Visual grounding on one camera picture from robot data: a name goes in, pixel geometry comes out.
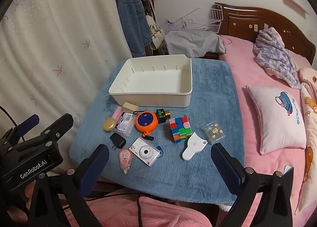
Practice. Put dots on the gold round tin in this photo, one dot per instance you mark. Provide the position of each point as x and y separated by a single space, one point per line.
110 124

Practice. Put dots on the blue denim jacket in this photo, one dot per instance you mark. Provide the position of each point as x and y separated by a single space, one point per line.
131 13

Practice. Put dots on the cream tote bag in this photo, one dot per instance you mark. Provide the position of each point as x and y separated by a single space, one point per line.
157 36

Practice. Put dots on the purple floral blanket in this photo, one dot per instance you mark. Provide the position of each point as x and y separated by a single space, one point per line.
275 55

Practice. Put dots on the pink correction tape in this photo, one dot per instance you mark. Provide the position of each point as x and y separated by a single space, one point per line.
125 160

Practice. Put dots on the pink cartoon print pillow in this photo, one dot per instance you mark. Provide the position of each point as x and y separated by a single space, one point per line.
277 120

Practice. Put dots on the white body tape measure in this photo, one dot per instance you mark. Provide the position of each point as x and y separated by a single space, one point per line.
193 146

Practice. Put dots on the orange round reel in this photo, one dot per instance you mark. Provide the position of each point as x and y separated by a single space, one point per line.
146 122

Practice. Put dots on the pink tube with white cap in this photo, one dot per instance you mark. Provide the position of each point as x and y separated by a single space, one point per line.
117 113

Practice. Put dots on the black charger plug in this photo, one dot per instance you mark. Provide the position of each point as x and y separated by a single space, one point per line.
117 140

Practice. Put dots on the pink fluffy clothing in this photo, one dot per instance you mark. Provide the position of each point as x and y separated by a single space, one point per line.
161 213

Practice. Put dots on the blue fluffy mat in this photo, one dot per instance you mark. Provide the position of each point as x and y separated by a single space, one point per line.
173 175

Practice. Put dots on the bear print quilt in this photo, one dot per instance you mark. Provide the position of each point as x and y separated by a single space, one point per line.
309 108

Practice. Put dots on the small blue plastic piece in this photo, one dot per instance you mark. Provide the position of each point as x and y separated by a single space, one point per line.
160 148

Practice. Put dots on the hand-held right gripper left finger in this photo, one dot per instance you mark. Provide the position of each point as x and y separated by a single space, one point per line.
95 165

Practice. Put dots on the beige rectangular block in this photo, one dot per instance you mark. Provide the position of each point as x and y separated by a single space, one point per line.
130 107

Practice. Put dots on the dark wooden headboard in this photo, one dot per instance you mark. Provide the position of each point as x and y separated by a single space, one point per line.
237 22

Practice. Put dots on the grey cloth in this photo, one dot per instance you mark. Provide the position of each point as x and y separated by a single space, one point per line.
193 43

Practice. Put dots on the pink bed sheet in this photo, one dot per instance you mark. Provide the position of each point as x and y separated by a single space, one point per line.
247 73

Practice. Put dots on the pink wall shelf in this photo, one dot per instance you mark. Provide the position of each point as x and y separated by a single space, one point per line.
296 5

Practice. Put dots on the white plastic storage bin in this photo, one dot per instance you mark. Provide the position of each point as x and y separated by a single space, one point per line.
148 78

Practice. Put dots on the small clear box yellow pieces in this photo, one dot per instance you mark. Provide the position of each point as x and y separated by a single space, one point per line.
214 133

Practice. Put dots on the white patterned curtain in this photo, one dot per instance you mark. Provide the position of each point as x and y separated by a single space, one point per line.
62 31

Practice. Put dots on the person's left hand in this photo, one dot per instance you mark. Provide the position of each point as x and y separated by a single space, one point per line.
29 193

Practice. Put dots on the clear plastic labelled box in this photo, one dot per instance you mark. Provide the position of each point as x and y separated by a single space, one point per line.
125 124

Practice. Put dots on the green small toy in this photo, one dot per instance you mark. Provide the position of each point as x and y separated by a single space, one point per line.
162 116

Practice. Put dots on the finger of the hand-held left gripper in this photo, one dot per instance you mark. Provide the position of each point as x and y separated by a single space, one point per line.
28 121
60 124

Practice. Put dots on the multicolour puzzle cube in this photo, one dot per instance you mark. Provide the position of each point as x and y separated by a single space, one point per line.
180 129

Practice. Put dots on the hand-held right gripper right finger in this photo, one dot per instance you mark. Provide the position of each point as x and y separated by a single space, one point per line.
226 167

